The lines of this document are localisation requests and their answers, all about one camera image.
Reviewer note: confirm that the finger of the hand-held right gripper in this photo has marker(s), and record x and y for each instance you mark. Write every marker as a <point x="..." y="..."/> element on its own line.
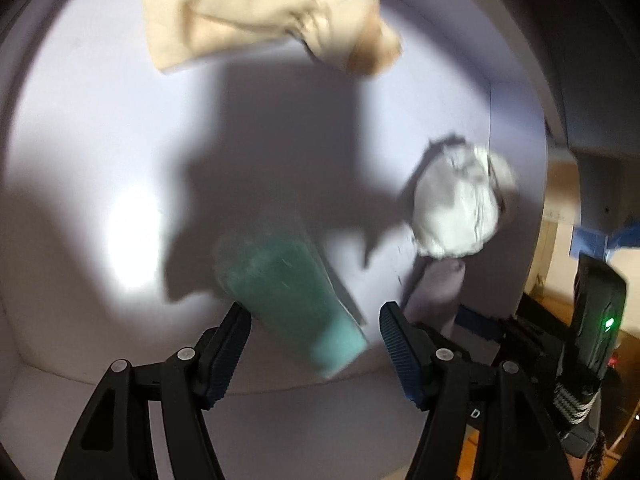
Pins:
<point x="475" y="322"/>
<point x="547" y="327"/>

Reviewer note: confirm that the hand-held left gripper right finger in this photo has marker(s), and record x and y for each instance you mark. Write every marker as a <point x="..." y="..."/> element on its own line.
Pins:
<point x="400" y="355"/>

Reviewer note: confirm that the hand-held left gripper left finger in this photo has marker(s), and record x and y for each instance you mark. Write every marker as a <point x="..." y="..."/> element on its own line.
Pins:
<point x="227" y="355"/>

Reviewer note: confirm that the teal sock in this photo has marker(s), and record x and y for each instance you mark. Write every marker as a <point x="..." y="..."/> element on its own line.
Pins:
<point x="290" y="290"/>

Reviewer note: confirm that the white sock ball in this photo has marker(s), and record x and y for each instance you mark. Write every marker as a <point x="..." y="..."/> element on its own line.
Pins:
<point x="455" y="205"/>

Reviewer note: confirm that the white drawer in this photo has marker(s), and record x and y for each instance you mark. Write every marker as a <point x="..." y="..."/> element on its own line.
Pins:
<point x="275" y="160"/>

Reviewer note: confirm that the cream sock pair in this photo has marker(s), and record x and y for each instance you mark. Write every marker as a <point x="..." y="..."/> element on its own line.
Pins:
<point x="225" y="15"/>

